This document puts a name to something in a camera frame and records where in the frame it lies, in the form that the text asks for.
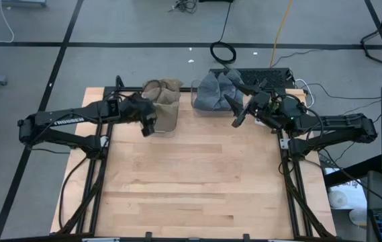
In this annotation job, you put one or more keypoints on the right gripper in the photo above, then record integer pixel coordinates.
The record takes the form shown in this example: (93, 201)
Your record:
(259, 104)

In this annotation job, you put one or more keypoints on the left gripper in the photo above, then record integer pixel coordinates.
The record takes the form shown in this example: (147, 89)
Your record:
(133, 106)

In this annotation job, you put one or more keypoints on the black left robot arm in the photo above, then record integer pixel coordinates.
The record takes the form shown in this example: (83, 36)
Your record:
(70, 119)

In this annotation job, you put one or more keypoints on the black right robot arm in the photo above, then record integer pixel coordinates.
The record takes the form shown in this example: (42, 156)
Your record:
(338, 126)

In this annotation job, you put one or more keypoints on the clear plastic bin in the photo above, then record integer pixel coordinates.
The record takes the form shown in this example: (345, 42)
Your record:
(195, 112)
(172, 133)

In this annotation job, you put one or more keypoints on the black table clamp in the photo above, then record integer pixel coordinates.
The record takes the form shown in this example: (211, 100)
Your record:
(148, 236)
(246, 237)

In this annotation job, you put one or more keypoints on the black camera post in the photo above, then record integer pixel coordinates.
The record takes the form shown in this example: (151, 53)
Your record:
(119, 82)

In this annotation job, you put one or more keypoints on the black aluminium table frame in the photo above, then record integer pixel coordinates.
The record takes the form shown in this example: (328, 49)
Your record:
(108, 90)

